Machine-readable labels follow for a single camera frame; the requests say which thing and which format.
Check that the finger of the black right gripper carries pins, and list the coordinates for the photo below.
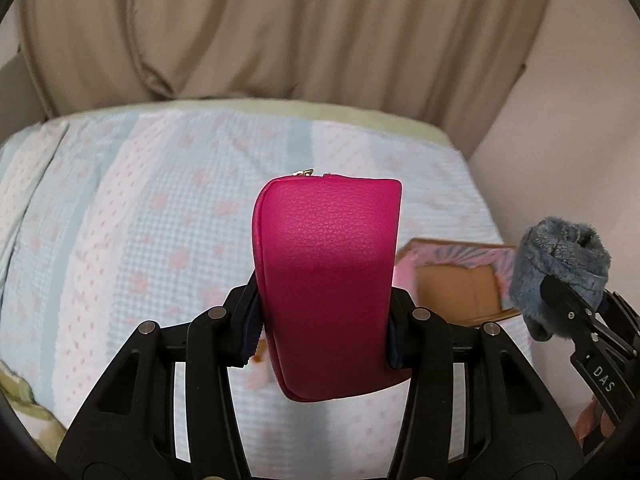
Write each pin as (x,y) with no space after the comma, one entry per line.
(612,322)

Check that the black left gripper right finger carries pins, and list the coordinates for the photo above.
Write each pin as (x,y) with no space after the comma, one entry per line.
(476,409)

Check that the beige curtain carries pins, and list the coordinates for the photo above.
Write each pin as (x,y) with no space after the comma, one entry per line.
(451,63)

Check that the green mattress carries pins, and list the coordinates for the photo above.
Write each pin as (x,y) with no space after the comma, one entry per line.
(369,119)

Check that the right hand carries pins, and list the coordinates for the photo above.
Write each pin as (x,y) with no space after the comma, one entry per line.
(593,419)

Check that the magenta leather pouch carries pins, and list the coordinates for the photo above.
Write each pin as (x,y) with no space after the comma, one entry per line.
(324,252)

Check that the blue pink checkered blanket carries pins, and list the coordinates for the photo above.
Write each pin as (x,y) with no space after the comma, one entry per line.
(112,218)

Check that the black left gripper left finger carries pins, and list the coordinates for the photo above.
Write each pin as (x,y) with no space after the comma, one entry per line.
(163,408)

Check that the cardboard box with pink flaps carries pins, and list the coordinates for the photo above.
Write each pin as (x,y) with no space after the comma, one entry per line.
(465,283)

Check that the blue-grey fuzzy sock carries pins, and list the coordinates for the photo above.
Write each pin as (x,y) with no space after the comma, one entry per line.
(571,252)

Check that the green patterned cloth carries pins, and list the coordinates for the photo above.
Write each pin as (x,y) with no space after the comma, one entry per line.
(41,424)

